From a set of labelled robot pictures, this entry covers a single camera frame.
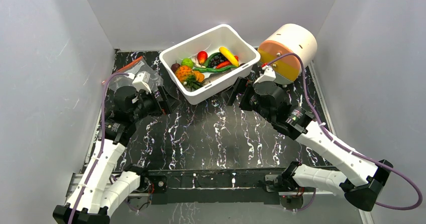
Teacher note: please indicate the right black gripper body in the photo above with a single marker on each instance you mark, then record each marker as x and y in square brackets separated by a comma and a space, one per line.
[243, 96]

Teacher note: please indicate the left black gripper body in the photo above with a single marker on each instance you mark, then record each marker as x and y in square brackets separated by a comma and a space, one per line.
[147, 105]

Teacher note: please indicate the white plastic bin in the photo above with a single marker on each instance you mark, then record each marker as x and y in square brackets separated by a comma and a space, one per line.
[210, 41]

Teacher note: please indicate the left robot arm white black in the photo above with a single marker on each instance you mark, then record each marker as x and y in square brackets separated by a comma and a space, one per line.
[98, 193]

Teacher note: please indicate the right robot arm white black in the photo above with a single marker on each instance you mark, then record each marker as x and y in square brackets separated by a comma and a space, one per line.
[358, 181]

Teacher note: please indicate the red toy chili pepper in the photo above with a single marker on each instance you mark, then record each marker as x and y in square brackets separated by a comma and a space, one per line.
[225, 64]

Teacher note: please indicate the dark brown toy plum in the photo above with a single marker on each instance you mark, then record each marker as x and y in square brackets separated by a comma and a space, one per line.
[174, 67]

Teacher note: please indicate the dark toy grapes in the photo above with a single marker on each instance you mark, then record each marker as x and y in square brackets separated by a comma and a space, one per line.
[217, 59]

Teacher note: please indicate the green toy bean pod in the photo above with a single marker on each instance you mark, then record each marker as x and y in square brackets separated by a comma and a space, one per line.
[214, 70]

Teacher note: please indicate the orange toy pineapple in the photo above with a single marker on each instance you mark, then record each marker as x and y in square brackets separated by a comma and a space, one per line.
[188, 78]

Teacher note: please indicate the yellow toy banana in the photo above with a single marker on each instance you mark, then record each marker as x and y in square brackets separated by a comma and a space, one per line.
[229, 56]

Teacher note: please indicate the green toy lime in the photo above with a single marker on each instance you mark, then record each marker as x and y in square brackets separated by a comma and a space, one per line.
[187, 62]

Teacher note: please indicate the round pastel drawer cabinet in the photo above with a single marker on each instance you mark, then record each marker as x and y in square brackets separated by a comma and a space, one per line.
[298, 47]

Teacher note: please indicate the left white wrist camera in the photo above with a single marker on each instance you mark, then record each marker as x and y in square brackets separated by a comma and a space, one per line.
[140, 81]

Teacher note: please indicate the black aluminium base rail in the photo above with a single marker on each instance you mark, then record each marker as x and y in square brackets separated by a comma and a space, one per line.
[216, 186]

